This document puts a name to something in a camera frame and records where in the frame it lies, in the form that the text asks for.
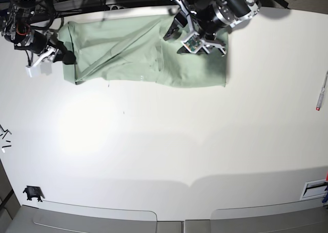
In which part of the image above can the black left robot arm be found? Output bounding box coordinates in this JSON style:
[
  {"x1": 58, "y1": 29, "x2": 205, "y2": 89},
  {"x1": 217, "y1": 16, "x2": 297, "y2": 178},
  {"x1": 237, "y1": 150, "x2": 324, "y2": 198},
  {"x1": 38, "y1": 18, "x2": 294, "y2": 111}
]
[{"x1": 163, "y1": 0, "x2": 261, "y2": 56}]

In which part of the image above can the black and white bit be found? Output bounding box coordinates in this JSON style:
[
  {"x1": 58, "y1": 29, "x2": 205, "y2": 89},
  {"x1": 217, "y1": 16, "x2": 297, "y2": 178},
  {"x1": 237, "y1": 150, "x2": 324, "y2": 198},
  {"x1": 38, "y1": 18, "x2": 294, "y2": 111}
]
[{"x1": 1, "y1": 145, "x2": 12, "y2": 153}]

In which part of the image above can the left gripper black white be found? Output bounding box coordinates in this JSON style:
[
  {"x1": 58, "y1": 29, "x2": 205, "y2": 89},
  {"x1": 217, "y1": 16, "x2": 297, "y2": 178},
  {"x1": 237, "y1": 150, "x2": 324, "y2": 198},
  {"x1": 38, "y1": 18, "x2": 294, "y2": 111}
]
[{"x1": 163, "y1": 0, "x2": 227, "y2": 56}]

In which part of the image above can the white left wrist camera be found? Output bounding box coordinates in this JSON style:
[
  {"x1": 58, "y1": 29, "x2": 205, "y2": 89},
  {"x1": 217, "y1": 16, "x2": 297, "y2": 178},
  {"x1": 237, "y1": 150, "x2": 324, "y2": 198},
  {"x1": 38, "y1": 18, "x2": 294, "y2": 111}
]
[{"x1": 181, "y1": 34, "x2": 203, "y2": 54}]

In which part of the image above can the black hex key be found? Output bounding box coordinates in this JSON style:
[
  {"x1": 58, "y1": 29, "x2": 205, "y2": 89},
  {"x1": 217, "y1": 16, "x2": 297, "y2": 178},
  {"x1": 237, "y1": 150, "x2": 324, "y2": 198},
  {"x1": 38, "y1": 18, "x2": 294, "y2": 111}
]
[{"x1": 0, "y1": 125, "x2": 12, "y2": 139}]

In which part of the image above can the black clamp bracket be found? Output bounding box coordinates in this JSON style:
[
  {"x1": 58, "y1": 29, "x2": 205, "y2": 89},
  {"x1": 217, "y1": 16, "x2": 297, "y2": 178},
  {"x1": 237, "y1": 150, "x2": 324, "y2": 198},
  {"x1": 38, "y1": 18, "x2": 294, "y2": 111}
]
[{"x1": 23, "y1": 186, "x2": 45, "y2": 202}]

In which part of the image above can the clear handled screwdriver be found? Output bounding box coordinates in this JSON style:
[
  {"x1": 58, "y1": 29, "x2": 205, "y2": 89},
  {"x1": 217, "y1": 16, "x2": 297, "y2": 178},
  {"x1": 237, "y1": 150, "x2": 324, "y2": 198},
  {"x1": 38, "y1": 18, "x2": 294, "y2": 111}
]
[{"x1": 316, "y1": 71, "x2": 328, "y2": 111}]

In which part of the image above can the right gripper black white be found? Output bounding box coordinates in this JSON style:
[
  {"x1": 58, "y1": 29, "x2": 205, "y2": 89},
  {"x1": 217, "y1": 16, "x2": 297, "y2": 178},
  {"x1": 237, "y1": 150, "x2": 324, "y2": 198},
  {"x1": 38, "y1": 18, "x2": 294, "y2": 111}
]
[{"x1": 14, "y1": 30, "x2": 76, "y2": 67}]

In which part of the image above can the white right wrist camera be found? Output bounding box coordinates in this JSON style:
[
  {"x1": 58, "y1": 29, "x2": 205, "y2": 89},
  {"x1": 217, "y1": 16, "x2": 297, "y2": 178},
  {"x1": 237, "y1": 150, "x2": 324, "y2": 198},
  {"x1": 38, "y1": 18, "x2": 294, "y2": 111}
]
[{"x1": 25, "y1": 63, "x2": 52, "y2": 78}]

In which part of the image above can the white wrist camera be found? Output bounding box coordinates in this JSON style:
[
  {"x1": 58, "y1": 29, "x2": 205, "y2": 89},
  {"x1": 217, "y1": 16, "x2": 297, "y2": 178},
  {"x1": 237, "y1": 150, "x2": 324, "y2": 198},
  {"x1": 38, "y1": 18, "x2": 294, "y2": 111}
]
[
  {"x1": 25, "y1": 63, "x2": 52, "y2": 78},
  {"x1": 181, "y1": 34, "x2": 203, "y2": 54}
]

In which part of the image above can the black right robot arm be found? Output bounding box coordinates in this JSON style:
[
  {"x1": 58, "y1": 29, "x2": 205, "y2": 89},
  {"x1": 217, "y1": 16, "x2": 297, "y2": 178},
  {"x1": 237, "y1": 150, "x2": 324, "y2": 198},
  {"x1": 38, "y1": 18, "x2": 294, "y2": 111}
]
[{"x1": 1, "y1": 0, "x2": 76, "y2": 69}]

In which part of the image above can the light green T-shirt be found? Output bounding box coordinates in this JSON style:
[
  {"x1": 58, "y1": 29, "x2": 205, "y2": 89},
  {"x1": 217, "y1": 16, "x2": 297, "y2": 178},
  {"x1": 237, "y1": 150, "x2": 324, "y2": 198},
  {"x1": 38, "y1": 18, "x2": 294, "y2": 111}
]
[{"x1": 58, "y1": 15, "x2": 227, "y2": 88}]

